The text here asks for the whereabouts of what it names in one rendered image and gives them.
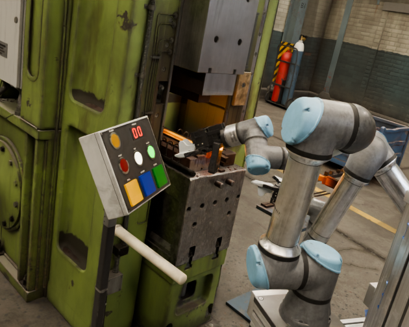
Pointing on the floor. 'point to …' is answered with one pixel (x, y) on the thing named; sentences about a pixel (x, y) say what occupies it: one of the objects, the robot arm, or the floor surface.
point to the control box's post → (108, 230)
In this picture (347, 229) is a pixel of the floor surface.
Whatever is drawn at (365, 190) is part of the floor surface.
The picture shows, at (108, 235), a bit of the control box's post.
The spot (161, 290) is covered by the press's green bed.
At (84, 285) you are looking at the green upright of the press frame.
